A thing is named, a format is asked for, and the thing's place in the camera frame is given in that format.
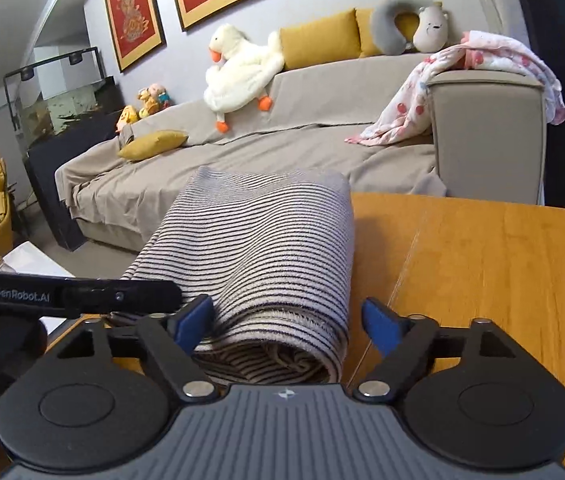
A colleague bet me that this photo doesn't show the beige animal plush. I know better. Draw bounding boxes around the beige animal plush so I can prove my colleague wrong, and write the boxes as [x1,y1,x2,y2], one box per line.
[413,2,450,53]

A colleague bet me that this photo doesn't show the small colourful plush toys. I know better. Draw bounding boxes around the small colourful plush toys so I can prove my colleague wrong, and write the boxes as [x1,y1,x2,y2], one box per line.
[136,83,170,118]

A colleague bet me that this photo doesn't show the pink floral blanket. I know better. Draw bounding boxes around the pink floral blanket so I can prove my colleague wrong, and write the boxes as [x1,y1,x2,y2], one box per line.
[345,31,565,147]

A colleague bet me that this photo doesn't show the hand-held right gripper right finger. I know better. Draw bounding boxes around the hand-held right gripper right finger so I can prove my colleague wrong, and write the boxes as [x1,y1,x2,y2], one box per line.
[353,296,538,404]

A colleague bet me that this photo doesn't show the black cabinet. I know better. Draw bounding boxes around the black cabinet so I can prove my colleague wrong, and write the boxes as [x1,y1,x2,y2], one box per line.
[23,110,136,252]

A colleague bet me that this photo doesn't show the grey covered sofa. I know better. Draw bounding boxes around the grey covered sofa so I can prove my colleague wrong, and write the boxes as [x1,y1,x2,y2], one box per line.
[55,52,548,256]

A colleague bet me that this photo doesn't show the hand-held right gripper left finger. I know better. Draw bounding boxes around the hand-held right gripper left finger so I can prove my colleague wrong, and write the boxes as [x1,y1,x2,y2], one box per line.
[37,294,221,404]

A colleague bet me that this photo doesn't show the white flat object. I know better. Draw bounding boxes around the white flat object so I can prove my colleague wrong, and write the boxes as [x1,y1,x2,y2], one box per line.
[2,241,76,281]

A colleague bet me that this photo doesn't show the red framed figure picture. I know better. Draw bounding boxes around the red framed figure picture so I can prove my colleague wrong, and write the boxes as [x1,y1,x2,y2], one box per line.
[101,0,167,73]

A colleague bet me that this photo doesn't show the striped knit sweater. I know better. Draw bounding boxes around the striped knit sweater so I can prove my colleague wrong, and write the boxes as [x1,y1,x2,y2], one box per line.
[110,166,355,386]

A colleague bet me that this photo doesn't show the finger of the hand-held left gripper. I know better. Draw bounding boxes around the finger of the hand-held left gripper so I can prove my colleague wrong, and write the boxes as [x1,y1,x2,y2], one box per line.
[62,280,183,317]

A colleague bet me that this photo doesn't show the glass fish tank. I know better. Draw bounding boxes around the glass fish tank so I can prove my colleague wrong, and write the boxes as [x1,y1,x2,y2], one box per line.
[3,46,116,137]

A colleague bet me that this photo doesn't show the small yellow plush toy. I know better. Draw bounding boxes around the small yellow plush toy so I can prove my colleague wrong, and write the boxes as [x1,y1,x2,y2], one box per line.
[115,105,139,133]

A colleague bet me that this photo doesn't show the white duck plush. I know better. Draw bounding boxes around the white duck plush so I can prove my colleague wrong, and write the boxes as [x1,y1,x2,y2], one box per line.
[203,23,286,134]

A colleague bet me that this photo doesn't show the large yellow cushion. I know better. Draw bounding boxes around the large yellow cushion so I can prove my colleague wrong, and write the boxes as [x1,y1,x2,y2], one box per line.
[278,8,361,71]

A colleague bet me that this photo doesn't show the grey neck pillow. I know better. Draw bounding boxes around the grey neck pillow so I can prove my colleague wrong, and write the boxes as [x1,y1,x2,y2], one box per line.
[370,0,436,56]

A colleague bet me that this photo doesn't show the small yellow pillow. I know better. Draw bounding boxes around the small yellow pillow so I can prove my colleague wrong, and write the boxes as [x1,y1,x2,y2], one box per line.
[117,130,189,162]

